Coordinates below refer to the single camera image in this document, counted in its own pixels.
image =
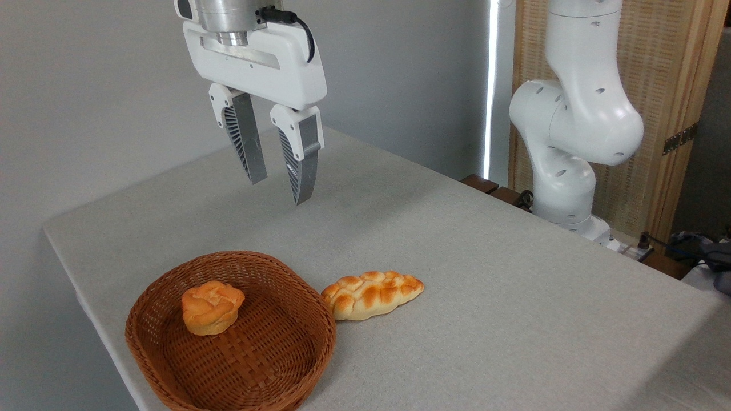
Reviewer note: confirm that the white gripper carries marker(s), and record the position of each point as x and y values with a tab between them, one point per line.
285	68

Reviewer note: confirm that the long braided bread loaf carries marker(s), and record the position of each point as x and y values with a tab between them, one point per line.
371	295

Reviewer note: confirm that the round golden bread bun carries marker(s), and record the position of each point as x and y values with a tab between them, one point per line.
211	308

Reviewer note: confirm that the brown wicker basket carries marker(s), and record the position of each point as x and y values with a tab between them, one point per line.
257	354

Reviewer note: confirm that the dark wooden slat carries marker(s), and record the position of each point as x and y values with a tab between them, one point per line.
665	266
480	183
505	195

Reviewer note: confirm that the grey tablecloth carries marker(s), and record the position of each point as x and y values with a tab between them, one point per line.
457	314

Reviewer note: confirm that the white power strip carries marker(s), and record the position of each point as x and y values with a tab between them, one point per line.
628	250

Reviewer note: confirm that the wooden rattan folding screen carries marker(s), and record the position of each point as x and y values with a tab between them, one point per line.
662	57

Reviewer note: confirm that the metal screen hinge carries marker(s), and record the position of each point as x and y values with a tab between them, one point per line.
679	138

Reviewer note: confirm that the grey blue bag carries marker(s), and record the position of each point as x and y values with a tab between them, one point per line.
717	254

